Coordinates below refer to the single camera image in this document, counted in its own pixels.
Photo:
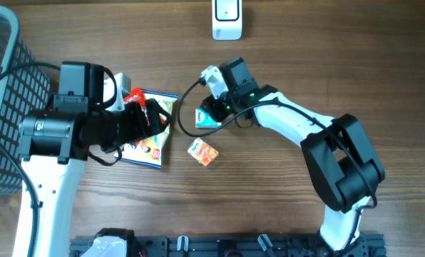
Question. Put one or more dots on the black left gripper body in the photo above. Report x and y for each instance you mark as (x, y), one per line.
(118, 127)

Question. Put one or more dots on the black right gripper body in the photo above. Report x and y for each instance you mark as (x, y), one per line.
(222, 106)

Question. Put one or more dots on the teal tissue pack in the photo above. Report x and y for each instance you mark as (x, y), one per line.
(204, 121)

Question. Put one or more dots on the red snack bag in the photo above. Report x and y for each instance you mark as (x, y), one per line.
(136, 101)

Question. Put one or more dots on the orange tissue pack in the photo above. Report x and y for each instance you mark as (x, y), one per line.
(202, 152)

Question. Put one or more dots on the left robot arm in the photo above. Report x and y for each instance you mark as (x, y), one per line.
(54, 148)

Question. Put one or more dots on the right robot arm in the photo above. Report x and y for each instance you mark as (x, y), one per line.
(343, 166)

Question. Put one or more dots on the white barcode scanner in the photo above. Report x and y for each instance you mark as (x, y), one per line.
(226, 20)

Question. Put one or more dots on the dark grey mesh basket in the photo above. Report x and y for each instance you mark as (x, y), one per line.
(20, 92)

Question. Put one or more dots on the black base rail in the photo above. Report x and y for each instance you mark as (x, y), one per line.
(367, 245)

